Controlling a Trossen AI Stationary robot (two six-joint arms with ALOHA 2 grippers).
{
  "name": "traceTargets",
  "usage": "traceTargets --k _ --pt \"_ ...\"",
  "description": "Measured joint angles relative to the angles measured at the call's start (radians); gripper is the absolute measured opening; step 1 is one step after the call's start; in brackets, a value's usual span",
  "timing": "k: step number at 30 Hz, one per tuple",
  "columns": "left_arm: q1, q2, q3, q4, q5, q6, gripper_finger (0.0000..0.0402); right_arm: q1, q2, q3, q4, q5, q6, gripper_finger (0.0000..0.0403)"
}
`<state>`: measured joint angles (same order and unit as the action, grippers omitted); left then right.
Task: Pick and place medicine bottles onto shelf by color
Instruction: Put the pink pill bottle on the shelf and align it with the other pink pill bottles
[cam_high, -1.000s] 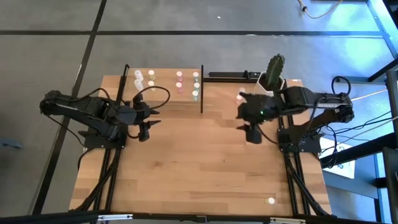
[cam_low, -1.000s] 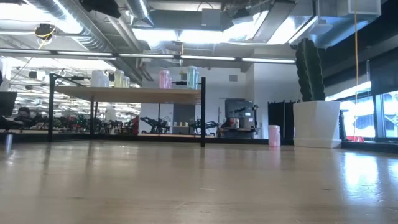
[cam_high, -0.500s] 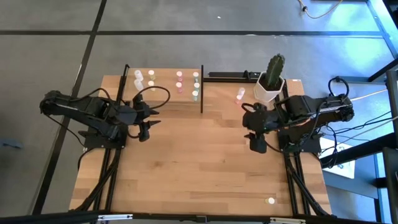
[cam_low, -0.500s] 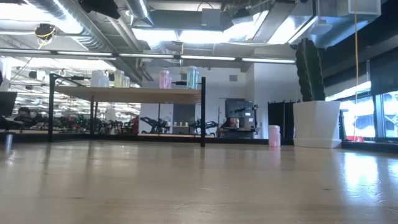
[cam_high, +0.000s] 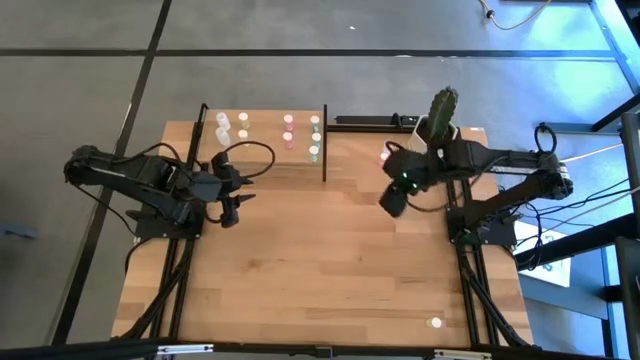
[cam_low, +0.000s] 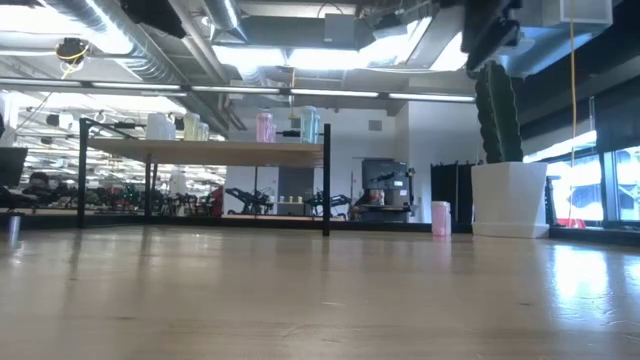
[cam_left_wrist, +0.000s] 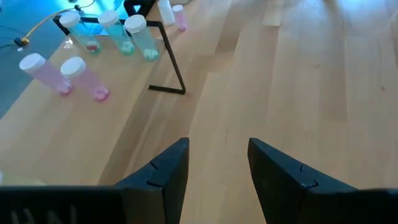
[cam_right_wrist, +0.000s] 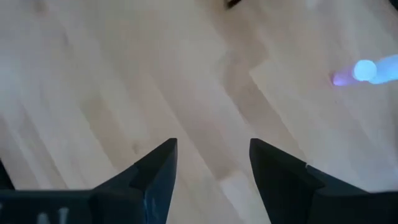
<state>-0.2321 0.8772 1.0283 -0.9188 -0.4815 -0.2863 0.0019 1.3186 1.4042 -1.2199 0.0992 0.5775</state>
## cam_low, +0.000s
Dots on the green cactus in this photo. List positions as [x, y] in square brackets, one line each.
[500, 115]

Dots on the white ceiling box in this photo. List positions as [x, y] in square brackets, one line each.
[580, 12]

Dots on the grey ceiling box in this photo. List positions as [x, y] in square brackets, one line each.
[340, 29]

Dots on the black upright panel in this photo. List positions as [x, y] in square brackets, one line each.
[452, 190]

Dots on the white plant pot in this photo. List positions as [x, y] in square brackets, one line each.
[510, 200]

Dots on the black appliance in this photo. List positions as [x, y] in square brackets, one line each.
[387, 175]

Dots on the person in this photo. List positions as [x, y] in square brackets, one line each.
[39, 180]
[372, 198]

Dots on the black monitor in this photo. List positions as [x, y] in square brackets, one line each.
[12, 165]

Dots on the glass window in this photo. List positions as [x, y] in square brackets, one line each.
[620, 185]

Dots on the small red object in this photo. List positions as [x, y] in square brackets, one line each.
[575, 223]

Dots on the silver metal leg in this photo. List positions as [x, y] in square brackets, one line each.
[13, 230]

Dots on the silver spiral air duct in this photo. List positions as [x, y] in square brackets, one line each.
[100, 30]

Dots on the short silver air duct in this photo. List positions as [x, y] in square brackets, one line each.
[225, 17]

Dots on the wooden shelf with black frame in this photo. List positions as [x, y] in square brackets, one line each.
[210, 152]

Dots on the grey wall vent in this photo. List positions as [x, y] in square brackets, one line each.
[375, 125]

